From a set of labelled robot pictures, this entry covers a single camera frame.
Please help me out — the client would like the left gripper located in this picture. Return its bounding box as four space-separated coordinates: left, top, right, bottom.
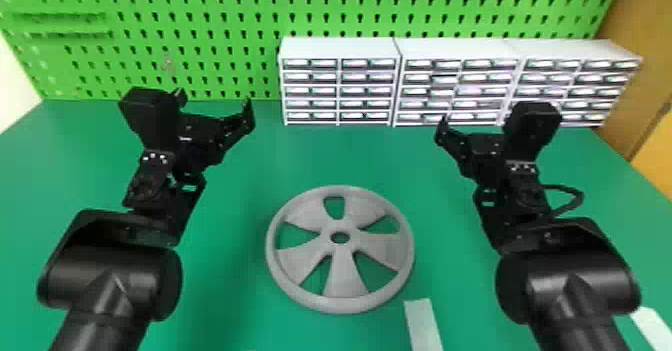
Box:
172 97 257 182

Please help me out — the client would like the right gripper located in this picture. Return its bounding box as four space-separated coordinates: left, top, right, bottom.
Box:
433 116 509 188

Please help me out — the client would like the grey wheel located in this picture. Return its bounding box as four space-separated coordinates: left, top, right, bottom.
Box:
264 184 416 315

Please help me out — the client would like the white drawer cabinet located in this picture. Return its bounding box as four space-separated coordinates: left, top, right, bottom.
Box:
393 37 524 129
277 36 402 128
502 38 644 130

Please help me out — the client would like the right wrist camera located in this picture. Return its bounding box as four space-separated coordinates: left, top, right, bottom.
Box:
502 100 565 164

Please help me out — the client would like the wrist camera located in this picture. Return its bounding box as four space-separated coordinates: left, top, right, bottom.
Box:
502 100 565 164
117 86 190 153

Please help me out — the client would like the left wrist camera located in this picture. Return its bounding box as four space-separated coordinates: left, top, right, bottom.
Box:
117 86 190 153

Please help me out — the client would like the black cable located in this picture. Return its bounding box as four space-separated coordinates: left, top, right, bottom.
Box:
539 183 586 217

